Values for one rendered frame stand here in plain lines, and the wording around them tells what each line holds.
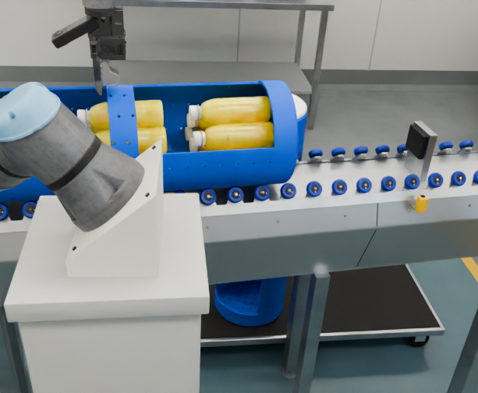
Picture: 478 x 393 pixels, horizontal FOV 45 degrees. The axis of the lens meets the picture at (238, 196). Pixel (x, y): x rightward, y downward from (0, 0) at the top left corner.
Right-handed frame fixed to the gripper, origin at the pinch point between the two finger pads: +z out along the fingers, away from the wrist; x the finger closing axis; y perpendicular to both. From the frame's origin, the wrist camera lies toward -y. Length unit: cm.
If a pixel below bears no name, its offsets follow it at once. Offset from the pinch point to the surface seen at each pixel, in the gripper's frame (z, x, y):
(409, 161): 28, 2, 92
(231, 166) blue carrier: 16.0, -14.0, 31.6
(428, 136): 16, -4, 92
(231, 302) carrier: 107, 33, 46
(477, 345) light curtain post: 71, -35, 106
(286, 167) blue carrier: 17, -14, 46
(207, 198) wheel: 27.1, -10.9, 26.4
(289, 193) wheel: 27, -11, 49
